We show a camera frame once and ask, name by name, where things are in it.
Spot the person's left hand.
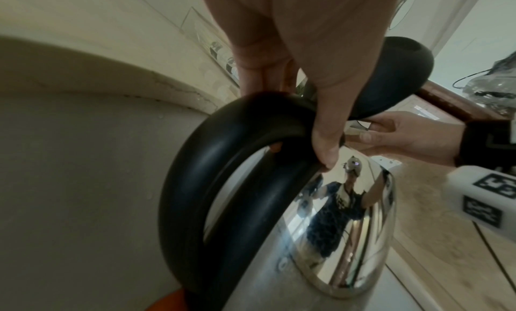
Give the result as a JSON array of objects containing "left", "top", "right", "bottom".
[{"left": 197, "top": 0, "right": 405, "bottom": 173}]

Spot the person's right hand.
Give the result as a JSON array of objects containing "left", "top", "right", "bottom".
[{"left": 344, "top": 110, "right": 465, "bottom": 168}]

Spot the stainless steel electric kettle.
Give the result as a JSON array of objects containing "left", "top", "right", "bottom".
[{"left": 145, "top": 36, "right": 436, "bottom": 311}]

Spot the right marker wristband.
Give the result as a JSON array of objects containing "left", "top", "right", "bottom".
[{"left": 455, "top": 118, "right": 516, "bottom": 177}]

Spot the white marker cube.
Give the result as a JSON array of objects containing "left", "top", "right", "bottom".
[{"left": 441, "top": 165, "right": 516, "bottom": 241}]

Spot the white sink basin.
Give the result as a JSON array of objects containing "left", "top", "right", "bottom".
[{"left": 0, "top": 34, "right": 226, "bottom": 311}]

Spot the wood-framed wall mirror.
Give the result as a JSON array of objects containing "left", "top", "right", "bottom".
[{"left": 403, "top": 0, "right": 516, "bottom": 125}]

